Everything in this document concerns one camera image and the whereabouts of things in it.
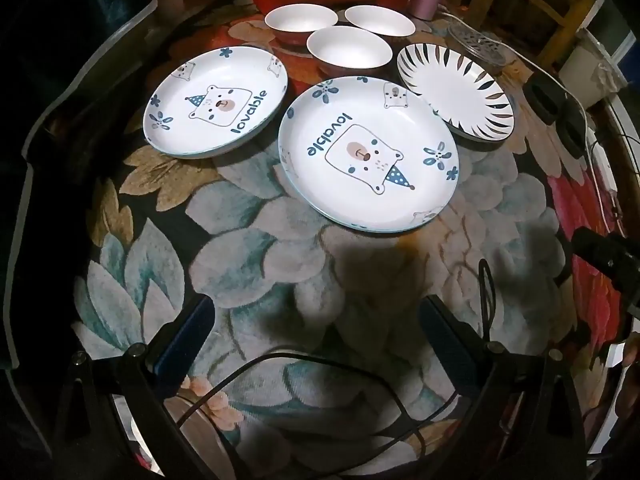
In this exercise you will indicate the white bowl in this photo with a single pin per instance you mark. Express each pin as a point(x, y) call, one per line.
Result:
point(377, 19)
point(347, 47)
point(300, 17)

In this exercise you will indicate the white bear print plate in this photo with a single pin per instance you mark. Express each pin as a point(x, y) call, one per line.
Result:
point(215, 105)
point(370, 160)

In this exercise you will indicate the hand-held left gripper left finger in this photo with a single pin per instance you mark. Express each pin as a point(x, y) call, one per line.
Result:
point(185, 340)

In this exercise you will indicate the round perforated metal tin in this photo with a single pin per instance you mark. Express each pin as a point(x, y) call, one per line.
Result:
point(475, 40)

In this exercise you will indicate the wooden chair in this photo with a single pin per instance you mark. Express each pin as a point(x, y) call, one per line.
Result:
point(575, 20)

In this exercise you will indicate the black slipper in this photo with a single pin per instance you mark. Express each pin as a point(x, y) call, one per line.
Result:
point(572, 127)
point(542, 95)

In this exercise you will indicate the person's right hand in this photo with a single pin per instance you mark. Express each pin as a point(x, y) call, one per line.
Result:
point(631, 375)

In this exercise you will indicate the black striped white plate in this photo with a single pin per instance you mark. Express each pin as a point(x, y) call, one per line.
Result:
point(450, 90)

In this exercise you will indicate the blue and white furniture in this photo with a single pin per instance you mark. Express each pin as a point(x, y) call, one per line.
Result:
point(620, 15)

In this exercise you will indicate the floral rug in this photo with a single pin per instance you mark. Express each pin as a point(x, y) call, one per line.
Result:
point(250, 260)

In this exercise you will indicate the white container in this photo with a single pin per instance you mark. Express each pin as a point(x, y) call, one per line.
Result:
point(595, 75)

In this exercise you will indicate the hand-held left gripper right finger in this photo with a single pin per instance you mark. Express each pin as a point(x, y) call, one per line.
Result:
point(450, 345)

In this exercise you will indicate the white power strip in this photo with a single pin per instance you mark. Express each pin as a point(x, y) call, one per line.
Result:
point(600, 180)

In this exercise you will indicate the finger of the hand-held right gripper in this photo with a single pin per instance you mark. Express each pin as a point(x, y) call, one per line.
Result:
point(605, 260)

